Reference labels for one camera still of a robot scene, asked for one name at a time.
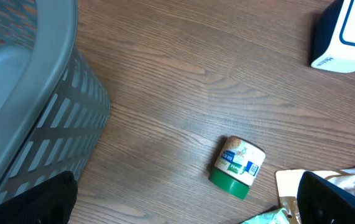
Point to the white barcode scanner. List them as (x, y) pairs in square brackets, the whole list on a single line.
[(334, 40)]

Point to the green lid white jar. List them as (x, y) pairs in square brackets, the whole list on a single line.
[(237, 166)]

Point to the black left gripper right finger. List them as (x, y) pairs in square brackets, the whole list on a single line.
[(320, 201)]

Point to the teal snack packet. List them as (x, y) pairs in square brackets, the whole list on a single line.
[(273, 217)]

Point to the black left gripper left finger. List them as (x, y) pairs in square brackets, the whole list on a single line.
[(50, 202)]

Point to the beige brown bag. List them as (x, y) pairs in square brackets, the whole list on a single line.
[(288, 182)]

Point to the grey plastic mesh basket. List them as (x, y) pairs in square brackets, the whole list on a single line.
[(52, 106)]

